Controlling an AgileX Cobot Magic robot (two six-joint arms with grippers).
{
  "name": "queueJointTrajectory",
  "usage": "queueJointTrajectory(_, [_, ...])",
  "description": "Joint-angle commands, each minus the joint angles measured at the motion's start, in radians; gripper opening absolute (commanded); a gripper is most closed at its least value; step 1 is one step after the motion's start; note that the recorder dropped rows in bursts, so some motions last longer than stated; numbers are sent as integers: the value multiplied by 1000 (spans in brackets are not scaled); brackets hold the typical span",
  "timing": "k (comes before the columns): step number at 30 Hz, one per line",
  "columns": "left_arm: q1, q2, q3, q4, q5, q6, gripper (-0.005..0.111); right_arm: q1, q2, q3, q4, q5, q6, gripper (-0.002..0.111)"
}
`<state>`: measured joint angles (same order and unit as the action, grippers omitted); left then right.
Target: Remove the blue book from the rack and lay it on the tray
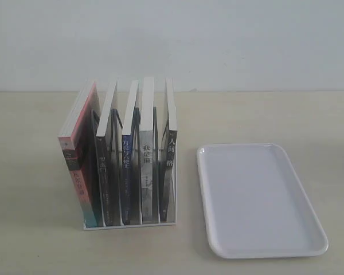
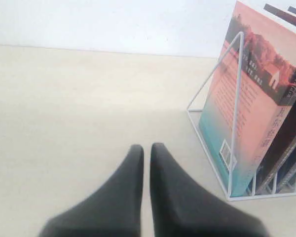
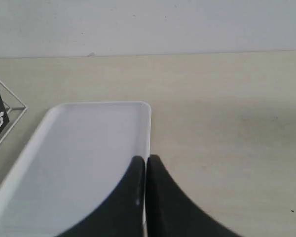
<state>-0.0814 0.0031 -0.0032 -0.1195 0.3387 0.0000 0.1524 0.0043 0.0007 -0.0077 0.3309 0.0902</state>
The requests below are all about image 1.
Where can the blue spine book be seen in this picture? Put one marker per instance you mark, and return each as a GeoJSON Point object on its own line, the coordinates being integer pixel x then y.
{"type": "Point", "coordinates": [127, 149]}

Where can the grey spine book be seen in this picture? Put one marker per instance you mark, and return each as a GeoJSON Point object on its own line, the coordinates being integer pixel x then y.
{"type": "Point", "coordinates": [146, 137]}

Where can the clear acrylic book rack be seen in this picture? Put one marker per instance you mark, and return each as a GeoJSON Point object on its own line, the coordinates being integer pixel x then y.
{"type": "Point", "coordinates": [136, 199]}

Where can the black white spine book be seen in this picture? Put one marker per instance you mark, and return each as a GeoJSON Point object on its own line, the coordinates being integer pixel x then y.
{"type": "Point", "coordinates": [168, 150]}

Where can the black spine thin book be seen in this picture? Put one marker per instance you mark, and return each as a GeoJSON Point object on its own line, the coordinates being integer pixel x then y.
{"type": "Point", "coordinates": [103, 140]}

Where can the pink red spine book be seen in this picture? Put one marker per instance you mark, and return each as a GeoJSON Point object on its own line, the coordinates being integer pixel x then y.
{"type": "Point", "coordinates": [76, 139]}

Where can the white plastic tray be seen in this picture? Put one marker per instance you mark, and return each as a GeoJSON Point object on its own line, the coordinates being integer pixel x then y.
{"type": "Point", "coordinates": [255, 205]}

